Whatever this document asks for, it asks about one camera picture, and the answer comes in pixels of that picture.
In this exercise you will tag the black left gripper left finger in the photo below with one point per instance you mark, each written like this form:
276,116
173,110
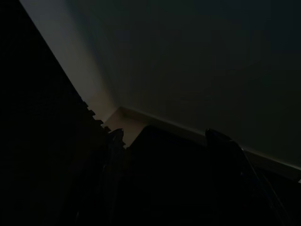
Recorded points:
115,164

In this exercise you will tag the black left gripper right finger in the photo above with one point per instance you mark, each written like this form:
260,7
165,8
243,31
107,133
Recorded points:
232,169

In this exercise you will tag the black foam puzzle mat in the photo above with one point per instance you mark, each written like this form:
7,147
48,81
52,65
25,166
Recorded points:
42,131

